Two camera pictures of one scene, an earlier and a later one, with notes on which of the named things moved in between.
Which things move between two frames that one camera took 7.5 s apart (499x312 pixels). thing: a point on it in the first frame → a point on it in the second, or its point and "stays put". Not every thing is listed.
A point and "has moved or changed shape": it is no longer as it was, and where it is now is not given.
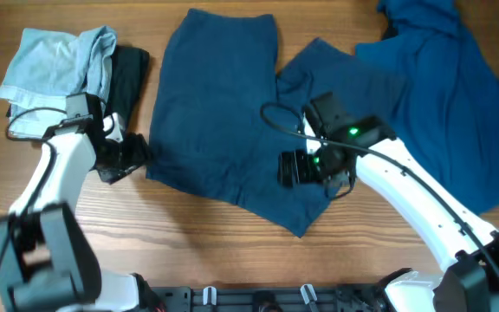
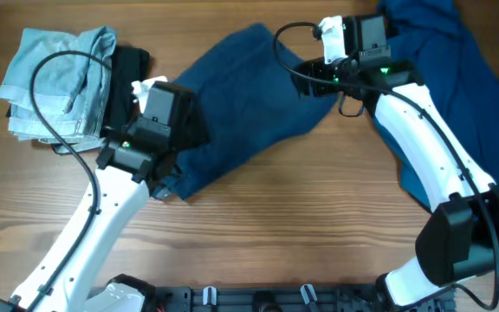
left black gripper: [125, 157] → [198, 126]
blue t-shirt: [430, 81] stays put
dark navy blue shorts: [223, 114] has moved or changed shape
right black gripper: [291, 168] → [303, 78]
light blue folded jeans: [48, 67] stays put
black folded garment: [128, 72] stays put
